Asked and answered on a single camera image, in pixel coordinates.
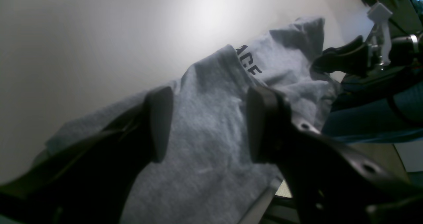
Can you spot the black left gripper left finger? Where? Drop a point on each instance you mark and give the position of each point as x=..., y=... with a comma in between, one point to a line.
x=89, y=182

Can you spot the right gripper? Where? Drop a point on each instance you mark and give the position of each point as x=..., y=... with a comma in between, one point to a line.
x=357, y=57

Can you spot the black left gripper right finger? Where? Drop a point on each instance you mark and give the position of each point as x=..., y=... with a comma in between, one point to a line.
x=330, y=183

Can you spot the grey T-shirt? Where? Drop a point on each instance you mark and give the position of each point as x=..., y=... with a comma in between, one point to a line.
x=207, y=176

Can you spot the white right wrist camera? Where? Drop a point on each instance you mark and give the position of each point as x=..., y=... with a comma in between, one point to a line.
x=379, y=13

